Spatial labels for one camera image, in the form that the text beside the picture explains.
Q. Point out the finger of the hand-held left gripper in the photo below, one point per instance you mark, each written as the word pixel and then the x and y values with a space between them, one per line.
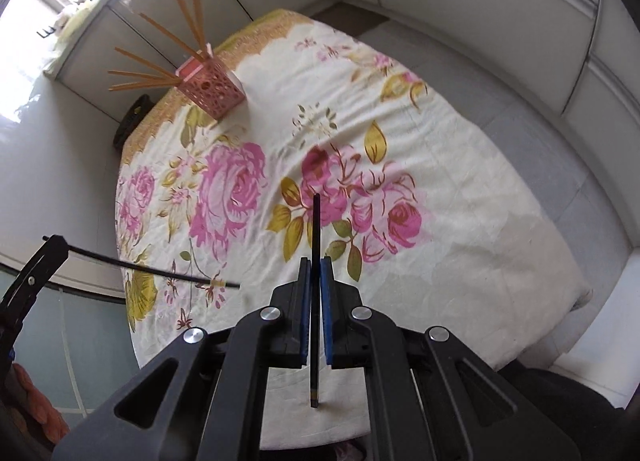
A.
pixel 31 281

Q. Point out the black trash bin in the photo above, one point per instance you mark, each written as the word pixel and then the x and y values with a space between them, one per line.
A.
pixel 131 121

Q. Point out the dark cloth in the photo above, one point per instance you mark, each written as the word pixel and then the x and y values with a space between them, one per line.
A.
pixel 560 401

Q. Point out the dark floor mat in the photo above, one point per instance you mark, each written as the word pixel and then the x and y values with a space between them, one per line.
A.
pixel 350 18

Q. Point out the small black rack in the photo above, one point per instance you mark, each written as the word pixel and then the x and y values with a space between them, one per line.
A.
pixel 50 31

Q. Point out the bundle of wooden chopsticks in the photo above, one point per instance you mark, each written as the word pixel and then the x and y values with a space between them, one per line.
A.
pixel 198 16

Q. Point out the floral tablecloth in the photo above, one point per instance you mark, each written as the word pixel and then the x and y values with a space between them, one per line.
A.
pixel 425 166

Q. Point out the pink perforated utensil holder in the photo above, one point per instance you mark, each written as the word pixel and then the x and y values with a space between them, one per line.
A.
pixel 212 91

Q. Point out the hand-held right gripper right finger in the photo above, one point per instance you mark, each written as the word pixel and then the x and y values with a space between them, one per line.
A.
pixel 326 313

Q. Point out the black chopstick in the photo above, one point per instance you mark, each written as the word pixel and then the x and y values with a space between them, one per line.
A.
pixel 150 268
pixel 315 231

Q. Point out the orange garment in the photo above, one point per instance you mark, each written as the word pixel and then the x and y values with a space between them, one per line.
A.
pixel 40 406

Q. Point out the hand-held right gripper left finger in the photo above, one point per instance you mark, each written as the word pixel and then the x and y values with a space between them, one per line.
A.
pixel 303 313

